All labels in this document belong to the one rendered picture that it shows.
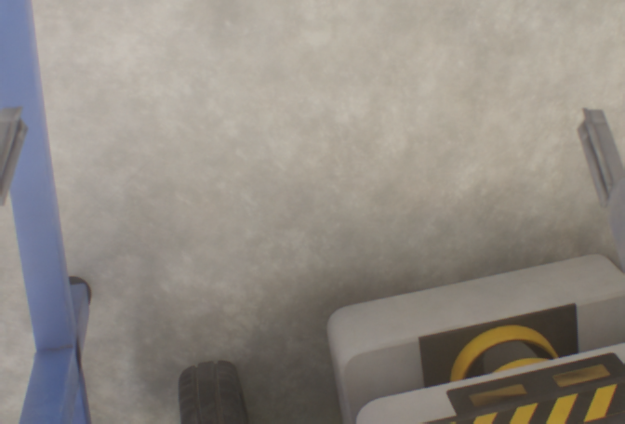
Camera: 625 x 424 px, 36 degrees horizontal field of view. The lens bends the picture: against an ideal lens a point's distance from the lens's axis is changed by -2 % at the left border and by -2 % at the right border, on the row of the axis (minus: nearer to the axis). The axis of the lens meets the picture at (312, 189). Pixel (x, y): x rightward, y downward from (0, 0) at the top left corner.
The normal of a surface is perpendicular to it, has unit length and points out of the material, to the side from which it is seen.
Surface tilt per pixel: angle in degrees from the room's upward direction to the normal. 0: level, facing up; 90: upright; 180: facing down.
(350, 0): 0
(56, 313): 0
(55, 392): 90
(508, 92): 0
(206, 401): 70
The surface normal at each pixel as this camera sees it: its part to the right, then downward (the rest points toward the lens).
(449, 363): 0.13, 0.33
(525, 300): -0.15, -0.92
